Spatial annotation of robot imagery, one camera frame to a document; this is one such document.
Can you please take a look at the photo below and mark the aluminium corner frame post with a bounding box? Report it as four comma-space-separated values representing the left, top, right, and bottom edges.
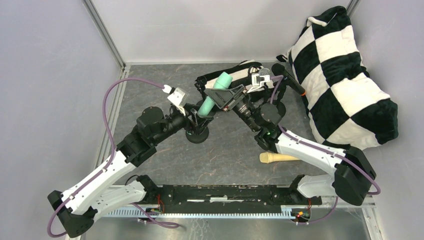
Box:
82, 0, 126, 69

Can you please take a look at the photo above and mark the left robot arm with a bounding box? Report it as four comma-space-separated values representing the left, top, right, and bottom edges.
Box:
47, 101, 213, 238

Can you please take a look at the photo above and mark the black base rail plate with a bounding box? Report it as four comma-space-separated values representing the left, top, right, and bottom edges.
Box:
138, 184, 323, 214

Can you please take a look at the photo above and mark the round base mic stand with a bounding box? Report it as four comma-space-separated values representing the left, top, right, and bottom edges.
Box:
184, 118, 209, 144
194, 76, 216, 117
269, 80, 287, 118

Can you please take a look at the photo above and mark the black white checkered pillow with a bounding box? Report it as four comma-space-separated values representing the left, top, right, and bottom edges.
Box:
277, 6, 399, 150

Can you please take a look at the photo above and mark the black glitter microphone silver head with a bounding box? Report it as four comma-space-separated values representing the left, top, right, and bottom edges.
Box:
258, 67, 272, 77

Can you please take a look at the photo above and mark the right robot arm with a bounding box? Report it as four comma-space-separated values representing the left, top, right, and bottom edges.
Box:
205, 85, 381, 206

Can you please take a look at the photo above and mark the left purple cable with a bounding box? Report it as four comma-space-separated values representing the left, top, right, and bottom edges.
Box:
46, 77, 181, 239

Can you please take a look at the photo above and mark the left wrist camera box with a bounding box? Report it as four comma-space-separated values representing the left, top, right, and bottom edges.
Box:
162, 84, 188, 117

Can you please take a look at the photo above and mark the teal green microphone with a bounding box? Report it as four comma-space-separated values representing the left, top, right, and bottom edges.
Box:
198, 72, 233, 116

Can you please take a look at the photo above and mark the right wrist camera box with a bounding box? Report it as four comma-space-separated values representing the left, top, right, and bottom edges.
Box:
247, 73, 273, 94

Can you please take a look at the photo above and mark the cream beige microphone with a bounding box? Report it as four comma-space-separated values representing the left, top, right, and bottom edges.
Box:
259, 152, 300, 164

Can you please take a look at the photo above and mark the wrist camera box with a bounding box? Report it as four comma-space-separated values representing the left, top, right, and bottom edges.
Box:
247, 73, 273, 94
162, 84, 188, 117

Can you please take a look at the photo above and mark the tripod shock mount mic stand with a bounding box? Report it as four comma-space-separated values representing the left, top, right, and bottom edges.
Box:
246, 65, 275, 103

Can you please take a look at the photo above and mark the black microphone orange end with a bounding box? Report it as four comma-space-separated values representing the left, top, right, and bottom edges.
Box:
271, 63, 306, 96

